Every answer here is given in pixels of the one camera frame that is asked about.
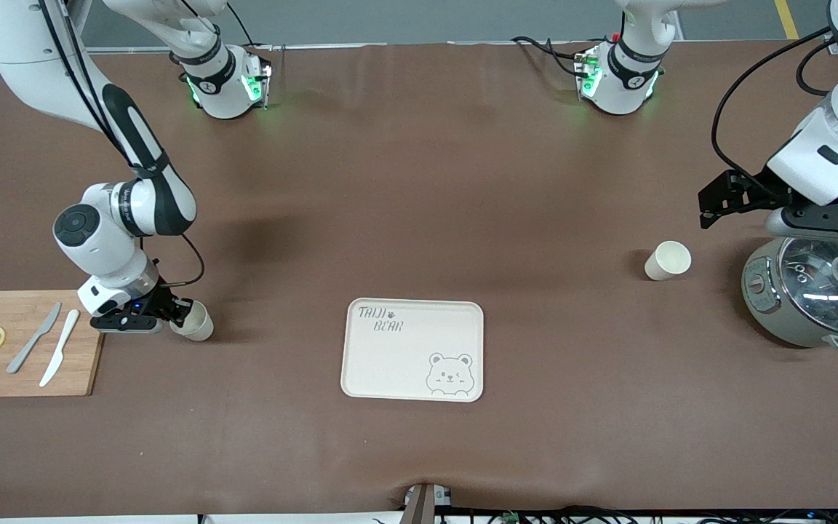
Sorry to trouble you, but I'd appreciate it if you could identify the glass pot lid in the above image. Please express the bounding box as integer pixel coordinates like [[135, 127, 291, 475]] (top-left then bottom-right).
[[778, 237, 838, 325]]

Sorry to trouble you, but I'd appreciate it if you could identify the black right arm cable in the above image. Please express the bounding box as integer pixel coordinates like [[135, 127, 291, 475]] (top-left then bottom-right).
[[37, 0, 207, 288]]

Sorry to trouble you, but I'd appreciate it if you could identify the black base power cable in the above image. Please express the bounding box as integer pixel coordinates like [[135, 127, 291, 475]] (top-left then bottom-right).
[[226, 2, 257, 49], [511, 35, 588, 77]]

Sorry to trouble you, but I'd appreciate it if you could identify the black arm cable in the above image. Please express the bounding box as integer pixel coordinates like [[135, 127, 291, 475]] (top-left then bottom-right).
[[711, 26, 834, 197], [37, 0, 207, 288], [795, 40, 838, 98]]

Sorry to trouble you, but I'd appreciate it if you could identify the grey-green electric pot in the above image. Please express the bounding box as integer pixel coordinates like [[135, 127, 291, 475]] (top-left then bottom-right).
[[741, 234, 838, 356]]

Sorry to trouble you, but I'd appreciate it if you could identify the grey mount post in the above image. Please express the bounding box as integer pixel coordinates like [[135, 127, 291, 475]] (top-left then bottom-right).
[[403, 482, 453, 524]]

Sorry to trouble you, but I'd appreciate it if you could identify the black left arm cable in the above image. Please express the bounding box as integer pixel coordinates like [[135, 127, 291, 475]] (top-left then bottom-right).
[[795, 40, 838, 98], [711, 26, 834, 197]]

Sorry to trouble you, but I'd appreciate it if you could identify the cream bear print tray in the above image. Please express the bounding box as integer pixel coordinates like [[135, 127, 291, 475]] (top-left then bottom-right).
[[340, 298, 485, 403]]

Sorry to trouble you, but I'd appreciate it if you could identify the white plastic knife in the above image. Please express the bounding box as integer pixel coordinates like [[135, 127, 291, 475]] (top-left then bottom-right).
[[39, 309, 81, 388]]

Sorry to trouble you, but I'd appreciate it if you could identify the brown table cover mat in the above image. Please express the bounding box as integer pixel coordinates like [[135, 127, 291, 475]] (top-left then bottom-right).
[[0, 40, 838, 519]]

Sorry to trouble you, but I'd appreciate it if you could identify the bamboo cutting board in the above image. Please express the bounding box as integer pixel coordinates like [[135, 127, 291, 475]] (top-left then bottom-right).
[[0, 290, 114, 398]]

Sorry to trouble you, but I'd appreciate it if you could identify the grey plastic knife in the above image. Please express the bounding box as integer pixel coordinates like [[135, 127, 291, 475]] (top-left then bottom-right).
[[7, 302, 63, 375]]

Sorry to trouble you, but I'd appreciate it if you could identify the white plastic cup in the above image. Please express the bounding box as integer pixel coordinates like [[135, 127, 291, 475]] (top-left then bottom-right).
[[170, 299, 215, 342], [644, 240, 693, 282]]

